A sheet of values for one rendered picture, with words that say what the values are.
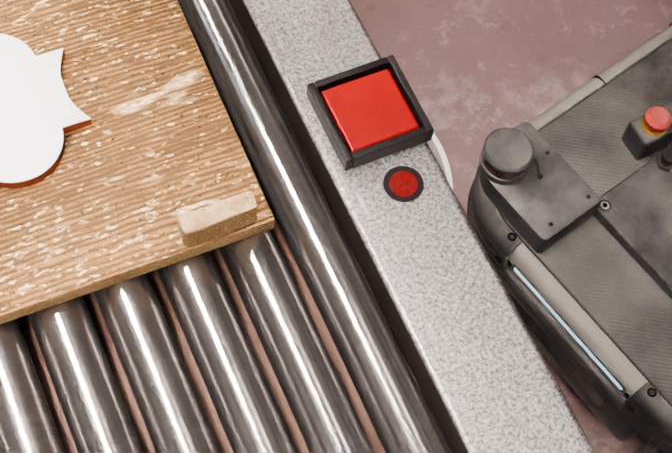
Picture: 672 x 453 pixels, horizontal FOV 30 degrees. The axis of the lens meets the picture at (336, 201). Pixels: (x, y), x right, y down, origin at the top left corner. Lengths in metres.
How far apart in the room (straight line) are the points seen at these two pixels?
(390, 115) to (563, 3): 1.30
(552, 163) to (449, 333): 0.85
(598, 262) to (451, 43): 0.59
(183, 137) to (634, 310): 0.91
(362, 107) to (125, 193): 0.20
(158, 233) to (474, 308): 0.24
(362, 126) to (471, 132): 1.11
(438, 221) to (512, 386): 0.14
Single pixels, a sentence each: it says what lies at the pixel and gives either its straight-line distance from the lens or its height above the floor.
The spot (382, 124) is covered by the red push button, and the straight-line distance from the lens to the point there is 0.99.
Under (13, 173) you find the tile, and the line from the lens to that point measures 0.95.
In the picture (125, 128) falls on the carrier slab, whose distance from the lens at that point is 0.97.
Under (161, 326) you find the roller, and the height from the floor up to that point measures 0.91.
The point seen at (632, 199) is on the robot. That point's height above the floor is 0.26.
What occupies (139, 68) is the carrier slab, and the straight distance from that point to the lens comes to 1.00.
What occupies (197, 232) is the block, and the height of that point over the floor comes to 0.96.
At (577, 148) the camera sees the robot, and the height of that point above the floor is 0.24.
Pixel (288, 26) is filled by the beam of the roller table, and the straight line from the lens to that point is 1.05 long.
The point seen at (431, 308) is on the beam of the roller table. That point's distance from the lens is 0.94.
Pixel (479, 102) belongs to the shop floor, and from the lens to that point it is 2.12.
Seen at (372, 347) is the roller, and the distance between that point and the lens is 0.92.
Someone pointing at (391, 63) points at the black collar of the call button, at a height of 0.93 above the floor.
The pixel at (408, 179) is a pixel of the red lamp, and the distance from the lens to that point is 0.98.
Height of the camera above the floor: 1.77
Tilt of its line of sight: 63 degrees down
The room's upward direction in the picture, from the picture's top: 8 degrees clockwise
